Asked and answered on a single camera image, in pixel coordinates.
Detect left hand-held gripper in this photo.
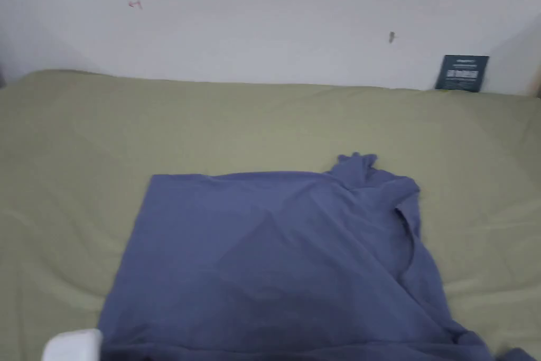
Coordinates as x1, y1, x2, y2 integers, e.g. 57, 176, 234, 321
42, 329, 104, 361

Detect dark blue shirt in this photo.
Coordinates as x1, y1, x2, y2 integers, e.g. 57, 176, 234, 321
96, 152, 541, 361

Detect bed with pale green sheet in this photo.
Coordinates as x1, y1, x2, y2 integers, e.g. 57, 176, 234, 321
0, 69, 541, 361

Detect dark card with white label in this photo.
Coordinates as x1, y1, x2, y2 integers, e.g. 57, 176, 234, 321
435, 54, 490, 93

